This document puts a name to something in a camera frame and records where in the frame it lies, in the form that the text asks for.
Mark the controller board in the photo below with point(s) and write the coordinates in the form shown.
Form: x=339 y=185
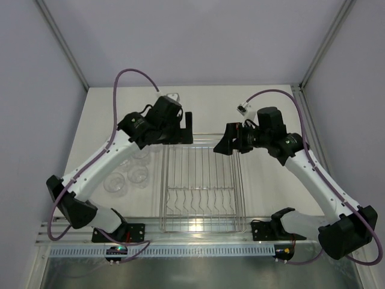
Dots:
x=116 y=254
x=283 y=252

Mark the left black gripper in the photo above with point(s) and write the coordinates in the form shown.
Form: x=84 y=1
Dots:
x=181 y=134

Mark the slotted cable duct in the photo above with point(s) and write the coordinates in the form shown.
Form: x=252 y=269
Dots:
x=163 y=250

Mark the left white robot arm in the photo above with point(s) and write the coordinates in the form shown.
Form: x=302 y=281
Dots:
x=71 y=193

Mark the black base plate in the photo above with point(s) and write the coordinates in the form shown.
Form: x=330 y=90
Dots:
x=272 y=231
x=125 y=233

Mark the wire dish rack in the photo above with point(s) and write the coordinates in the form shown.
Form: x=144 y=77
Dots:
x=196 y=182

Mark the right controller board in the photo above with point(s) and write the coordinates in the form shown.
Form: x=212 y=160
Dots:
x=283 y=252

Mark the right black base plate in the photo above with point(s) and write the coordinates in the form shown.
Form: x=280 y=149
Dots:
x=272 y=231

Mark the left controller board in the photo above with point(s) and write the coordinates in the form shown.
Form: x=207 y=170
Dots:
x=116 y=254

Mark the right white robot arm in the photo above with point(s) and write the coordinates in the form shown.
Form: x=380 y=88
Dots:
x=345 y=227

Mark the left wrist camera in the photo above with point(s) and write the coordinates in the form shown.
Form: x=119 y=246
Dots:
x=173 y=96

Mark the aluminium frame rail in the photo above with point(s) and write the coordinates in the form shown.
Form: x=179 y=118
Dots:
x=179 y=229

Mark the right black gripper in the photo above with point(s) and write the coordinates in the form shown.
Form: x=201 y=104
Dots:
x=235 y=138

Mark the clear plastic cup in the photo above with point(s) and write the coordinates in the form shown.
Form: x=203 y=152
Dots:
x=156 y=148
x=115 y=185
x=142 y=157
x=125 y=165
x=138 y=176

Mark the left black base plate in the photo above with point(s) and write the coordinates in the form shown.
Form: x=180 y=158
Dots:
x=125 y=233

